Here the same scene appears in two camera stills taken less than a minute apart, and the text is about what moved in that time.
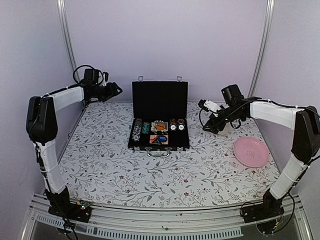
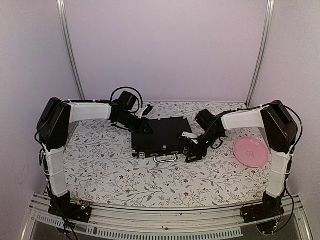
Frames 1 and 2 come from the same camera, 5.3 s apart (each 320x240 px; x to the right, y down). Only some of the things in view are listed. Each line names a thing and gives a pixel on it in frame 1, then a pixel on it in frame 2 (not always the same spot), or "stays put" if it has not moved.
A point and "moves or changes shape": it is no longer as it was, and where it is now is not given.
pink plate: [250, 152] stays put
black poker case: [160, 117] moves or changes shape
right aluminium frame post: [263, 49] stays put
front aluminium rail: [111, 221] stays put
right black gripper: [214, 123] to [197, 151]
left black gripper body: [103, 94] to [134, 126]
